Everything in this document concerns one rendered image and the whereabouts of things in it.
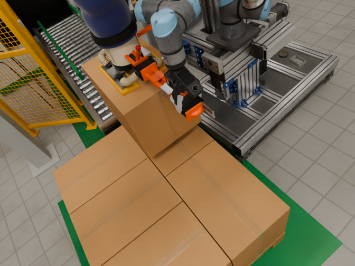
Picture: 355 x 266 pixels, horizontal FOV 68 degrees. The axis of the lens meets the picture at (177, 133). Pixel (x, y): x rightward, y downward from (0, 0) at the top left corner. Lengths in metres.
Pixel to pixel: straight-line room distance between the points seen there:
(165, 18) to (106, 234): 1.22
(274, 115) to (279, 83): 0.39
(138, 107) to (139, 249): 0.74
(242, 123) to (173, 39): 1.47
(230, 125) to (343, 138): 0.88
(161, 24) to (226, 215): 1.02
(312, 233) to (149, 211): 1.08
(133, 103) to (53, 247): 1.56
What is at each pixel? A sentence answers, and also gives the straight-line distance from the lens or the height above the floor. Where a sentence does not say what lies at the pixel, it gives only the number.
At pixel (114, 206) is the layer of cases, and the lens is 1.66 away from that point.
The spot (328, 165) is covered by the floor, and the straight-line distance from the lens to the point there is 2.27.
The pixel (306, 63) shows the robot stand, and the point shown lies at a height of 0.21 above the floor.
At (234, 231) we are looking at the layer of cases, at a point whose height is 0.54.
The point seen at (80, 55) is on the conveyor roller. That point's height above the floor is 0.53.
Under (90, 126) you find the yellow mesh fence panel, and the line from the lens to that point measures 2.96.
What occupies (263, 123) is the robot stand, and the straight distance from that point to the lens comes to 2.15.
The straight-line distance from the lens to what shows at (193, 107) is 0.95.
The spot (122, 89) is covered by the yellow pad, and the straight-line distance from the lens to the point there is 1.37.
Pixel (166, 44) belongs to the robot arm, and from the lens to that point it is 0.81.
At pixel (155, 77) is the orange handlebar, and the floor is 1.22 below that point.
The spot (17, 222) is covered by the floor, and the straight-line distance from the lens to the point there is 2.83.
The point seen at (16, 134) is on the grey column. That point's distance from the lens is 2.70.
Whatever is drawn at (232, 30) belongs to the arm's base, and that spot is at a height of 1.09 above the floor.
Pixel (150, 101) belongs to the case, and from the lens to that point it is 1.30.
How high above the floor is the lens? 1.91
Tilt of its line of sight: 50 degrees down
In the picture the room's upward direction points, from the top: 22 degrees counter-clockwise
